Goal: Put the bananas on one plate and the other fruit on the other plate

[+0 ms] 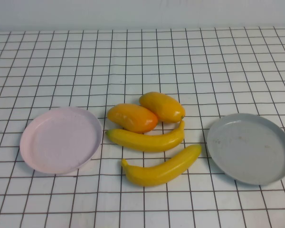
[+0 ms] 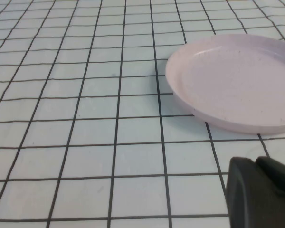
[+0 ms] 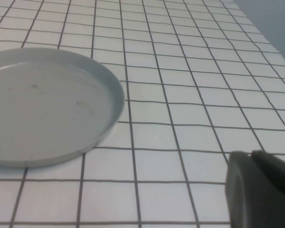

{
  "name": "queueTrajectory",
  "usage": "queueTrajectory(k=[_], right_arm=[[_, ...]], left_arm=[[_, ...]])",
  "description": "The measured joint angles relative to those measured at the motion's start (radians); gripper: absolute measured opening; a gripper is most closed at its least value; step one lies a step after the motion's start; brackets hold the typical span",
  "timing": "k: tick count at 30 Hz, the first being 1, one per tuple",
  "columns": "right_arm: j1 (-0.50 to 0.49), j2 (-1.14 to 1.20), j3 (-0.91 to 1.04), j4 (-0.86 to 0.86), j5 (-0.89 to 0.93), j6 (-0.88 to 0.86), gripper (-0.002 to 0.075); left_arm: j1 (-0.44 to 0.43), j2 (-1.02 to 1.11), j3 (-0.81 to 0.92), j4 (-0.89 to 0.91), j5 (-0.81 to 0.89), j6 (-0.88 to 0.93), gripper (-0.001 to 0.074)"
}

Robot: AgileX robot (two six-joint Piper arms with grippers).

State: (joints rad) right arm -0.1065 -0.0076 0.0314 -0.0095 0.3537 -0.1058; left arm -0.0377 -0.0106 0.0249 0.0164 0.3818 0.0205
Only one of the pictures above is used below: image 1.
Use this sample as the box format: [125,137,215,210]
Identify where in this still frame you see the orange-tinted mango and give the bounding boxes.
[106,103,159,134]

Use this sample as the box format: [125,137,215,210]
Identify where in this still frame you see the yellow mango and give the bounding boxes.
[139,91,186,124]

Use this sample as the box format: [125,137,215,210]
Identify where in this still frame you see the slim yellow banana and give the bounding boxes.
[105,120,186,153]

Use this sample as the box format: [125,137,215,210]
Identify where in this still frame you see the thick yellow banana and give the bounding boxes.
[121,143,202,188]

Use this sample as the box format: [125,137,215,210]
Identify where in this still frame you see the pink round plate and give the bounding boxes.
[19,106,103,176]

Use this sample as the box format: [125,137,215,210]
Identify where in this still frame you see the grey round plate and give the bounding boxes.
[206,113,285,186]

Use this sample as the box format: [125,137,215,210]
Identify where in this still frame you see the white grid-pattern tablecloth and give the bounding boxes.
[0,26,285,228]

